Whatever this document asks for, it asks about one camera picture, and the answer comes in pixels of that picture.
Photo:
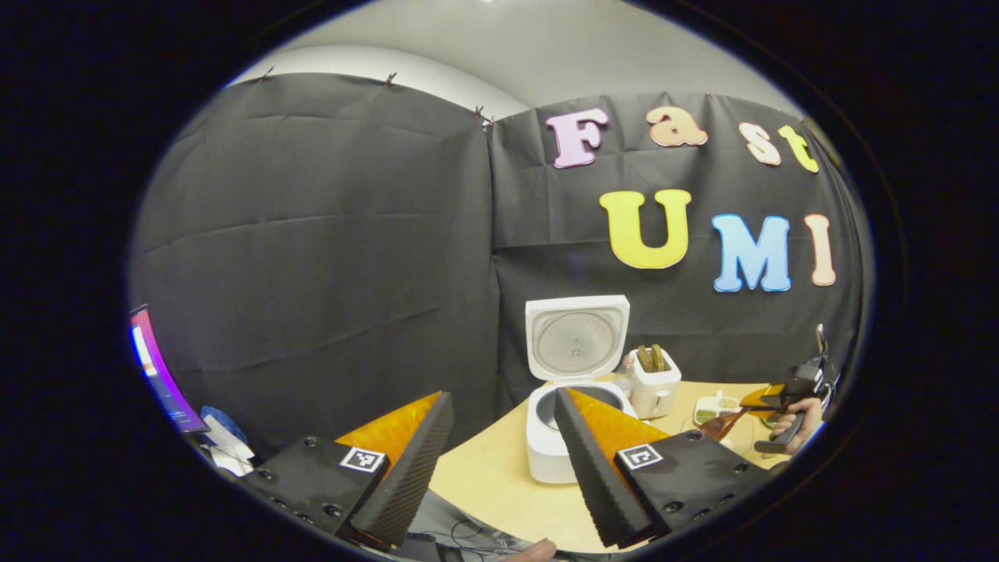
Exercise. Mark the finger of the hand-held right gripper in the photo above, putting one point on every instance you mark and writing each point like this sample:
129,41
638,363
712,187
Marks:
765,396

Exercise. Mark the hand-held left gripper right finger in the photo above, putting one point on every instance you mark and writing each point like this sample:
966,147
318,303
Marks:
593,476

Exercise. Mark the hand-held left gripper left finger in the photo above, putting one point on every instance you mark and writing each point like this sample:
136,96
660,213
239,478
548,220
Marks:
410,476

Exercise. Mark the brown wooden spoon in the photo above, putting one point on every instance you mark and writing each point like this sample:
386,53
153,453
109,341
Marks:
722,424

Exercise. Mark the white rice cooker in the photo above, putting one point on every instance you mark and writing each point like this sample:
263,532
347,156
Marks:
577,343

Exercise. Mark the white divided grain dish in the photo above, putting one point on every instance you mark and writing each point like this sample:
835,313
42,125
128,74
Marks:
714,407

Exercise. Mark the white toaster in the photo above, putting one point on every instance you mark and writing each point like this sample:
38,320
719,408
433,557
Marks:
654,394

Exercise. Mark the white paper stack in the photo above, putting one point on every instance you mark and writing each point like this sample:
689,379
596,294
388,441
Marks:
230,457

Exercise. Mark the blue cloth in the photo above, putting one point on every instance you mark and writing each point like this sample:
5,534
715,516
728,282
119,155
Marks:
222,425

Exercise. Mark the black backdrop cloth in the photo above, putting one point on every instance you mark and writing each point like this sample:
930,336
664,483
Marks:
312,257

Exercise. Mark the computer monitor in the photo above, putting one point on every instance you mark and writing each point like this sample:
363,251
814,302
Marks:
160,375

